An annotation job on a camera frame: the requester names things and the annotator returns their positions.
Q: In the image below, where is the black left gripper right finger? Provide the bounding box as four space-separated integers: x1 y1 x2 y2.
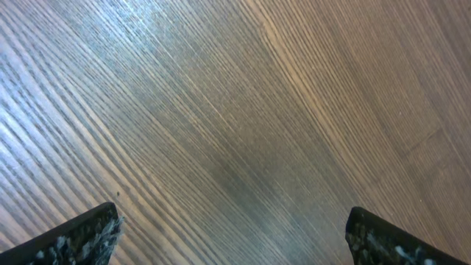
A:
345 207 466 265

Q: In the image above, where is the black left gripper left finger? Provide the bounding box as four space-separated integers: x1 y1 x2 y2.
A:
1 202 124 265

